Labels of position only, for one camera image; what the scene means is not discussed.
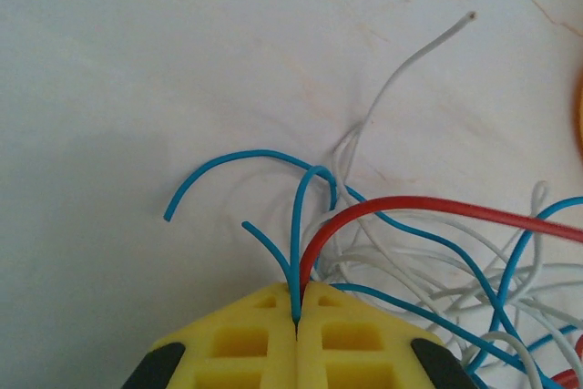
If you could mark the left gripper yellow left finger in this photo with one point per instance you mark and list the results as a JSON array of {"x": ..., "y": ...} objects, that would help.
[{"x": 246, "y": 339}]

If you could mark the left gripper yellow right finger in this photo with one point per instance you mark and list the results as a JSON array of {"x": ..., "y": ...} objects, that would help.
[{"x": 355, "y": 339}]

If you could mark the orange plastic bin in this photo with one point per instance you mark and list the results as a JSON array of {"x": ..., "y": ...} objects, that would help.
[{"x": 580, "y": 115}]

